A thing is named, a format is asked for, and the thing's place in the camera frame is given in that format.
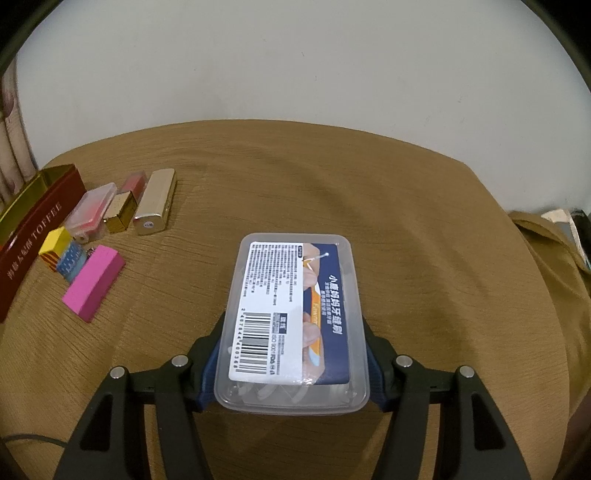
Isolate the red gold toffee box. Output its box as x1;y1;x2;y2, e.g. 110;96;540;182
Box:
0;164;86;319

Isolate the brown fabric covered seat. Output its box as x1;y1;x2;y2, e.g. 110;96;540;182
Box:
509;211;590;412

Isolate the blue patterned washi tape roll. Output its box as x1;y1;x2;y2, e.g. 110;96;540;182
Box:
56;241;88;284

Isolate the gold and pink lipstick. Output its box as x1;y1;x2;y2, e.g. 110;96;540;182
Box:
103;171;147;234

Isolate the small clear pink plastic case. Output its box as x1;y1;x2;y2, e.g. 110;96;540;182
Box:
64;182;117;244

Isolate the clear plastic floss pick box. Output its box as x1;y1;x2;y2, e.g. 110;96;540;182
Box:
213;233;370;416

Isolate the silver ribbed lighter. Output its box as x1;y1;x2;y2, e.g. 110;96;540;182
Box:
133;168;177;236

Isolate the black cable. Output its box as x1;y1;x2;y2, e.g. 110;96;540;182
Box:
0;433;68;449

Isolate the yellow red small block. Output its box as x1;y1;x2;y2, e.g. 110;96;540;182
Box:
38;227;72;272

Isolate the white grey item at right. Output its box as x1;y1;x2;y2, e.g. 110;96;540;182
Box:
542;209;590;267

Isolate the pink rectangular eraser block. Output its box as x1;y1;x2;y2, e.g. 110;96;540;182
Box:
62;245;125;323

